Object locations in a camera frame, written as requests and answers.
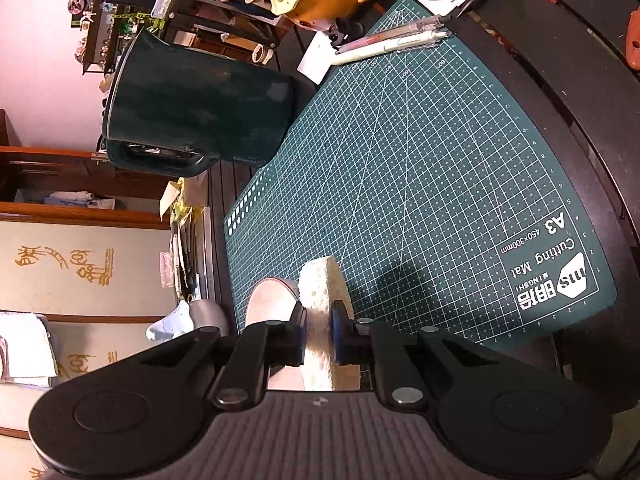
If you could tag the pile of papers and books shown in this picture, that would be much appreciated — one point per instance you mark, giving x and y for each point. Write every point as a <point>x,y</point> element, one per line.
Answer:
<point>187,245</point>

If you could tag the white note paper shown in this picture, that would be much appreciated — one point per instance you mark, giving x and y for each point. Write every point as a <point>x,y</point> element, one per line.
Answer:
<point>315,60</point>

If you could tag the green cutting mat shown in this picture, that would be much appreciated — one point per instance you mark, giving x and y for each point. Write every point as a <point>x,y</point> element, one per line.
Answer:
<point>425,170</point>

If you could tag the brown leather tag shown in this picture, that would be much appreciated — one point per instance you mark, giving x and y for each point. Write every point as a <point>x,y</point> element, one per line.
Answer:
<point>634,40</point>

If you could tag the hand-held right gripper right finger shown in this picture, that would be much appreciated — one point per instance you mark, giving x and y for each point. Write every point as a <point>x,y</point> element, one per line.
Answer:
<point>336,335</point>

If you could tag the dark green kettle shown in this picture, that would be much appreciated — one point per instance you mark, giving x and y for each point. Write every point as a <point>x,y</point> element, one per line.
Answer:
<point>200,105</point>

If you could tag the white pen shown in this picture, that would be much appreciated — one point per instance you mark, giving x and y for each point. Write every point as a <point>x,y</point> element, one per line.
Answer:
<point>390,47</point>

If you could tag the black binder clip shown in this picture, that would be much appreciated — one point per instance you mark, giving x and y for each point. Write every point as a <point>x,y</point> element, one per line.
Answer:
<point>342,32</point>

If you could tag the white bowl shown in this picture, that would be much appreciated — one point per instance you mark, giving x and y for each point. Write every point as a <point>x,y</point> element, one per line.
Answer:
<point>270,305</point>

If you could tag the white sponge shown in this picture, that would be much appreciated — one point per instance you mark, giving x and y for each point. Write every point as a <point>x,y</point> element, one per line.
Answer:
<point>320,285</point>

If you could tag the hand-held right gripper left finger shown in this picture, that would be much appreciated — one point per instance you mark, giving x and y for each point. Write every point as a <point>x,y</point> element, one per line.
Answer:
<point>302,340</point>

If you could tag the pink clear pen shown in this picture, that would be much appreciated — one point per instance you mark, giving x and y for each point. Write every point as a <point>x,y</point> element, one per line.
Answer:
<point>395,32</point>

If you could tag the cluttered dark shelf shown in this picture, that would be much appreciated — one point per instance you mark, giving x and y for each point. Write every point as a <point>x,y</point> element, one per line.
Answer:
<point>115,25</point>

